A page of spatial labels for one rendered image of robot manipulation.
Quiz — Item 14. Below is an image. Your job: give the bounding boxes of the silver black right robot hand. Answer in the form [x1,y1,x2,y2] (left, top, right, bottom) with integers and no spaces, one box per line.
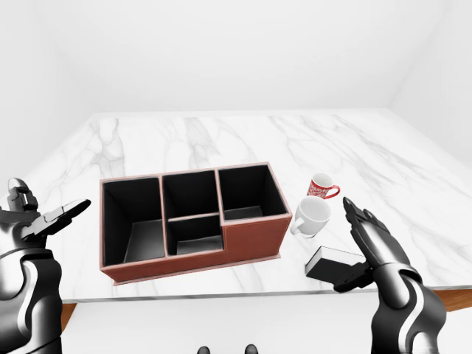
[333,196,412,294]

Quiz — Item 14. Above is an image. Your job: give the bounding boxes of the black book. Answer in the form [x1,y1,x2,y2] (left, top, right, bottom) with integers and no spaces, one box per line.
[305,246,367,287]

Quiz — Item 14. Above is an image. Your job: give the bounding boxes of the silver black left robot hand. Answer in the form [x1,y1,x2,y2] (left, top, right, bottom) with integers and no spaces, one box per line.
[0,177,92,258]

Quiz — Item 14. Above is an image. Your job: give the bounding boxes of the white mug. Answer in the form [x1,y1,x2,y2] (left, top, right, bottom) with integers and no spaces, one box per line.
[290,195,332,239]

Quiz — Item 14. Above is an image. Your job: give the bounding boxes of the red-brown desk caddy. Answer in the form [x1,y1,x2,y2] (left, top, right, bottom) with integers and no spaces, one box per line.
[99,161,294,287]

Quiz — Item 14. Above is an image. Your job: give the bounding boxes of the red patterned mug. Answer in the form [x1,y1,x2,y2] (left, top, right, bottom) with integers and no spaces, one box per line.
[306,173,341,201]

